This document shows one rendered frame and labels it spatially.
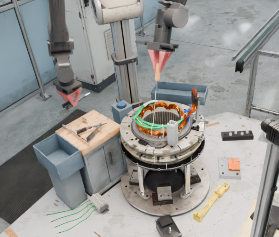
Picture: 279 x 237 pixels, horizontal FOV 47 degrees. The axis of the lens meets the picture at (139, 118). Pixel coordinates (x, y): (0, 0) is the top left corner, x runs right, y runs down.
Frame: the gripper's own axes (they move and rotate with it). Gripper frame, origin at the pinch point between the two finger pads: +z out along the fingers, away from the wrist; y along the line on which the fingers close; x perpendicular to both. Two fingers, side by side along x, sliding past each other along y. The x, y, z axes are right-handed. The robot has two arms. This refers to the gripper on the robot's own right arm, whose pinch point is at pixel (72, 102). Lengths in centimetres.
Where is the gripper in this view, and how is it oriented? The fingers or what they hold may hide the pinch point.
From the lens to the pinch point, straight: 126.0
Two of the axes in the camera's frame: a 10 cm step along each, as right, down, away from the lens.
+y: 7.1, 3.7, -6.0
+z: 0.9, 7.9, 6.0
